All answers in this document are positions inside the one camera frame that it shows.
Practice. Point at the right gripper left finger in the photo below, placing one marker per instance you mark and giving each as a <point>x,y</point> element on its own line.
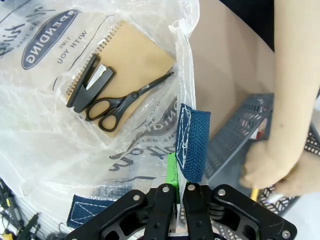
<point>150,212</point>

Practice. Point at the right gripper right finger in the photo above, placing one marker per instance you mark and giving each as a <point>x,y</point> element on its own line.
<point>225,207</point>

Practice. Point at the yellow item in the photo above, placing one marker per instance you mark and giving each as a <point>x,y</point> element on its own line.
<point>255,194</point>

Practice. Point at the black scissors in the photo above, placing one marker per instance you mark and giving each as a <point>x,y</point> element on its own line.
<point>125,100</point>

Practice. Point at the black stapler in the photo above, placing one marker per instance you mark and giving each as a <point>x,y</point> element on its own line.
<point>82,95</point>

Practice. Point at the brown spiral notebook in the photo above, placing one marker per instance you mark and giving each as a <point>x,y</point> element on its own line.
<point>140,57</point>

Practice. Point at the person's left forearm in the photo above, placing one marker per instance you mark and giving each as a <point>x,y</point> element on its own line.
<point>292,75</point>

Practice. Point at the person's left hand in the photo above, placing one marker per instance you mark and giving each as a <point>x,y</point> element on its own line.
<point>270,167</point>

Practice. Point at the grey plastic basket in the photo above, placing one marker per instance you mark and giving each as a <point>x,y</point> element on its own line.
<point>232,135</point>

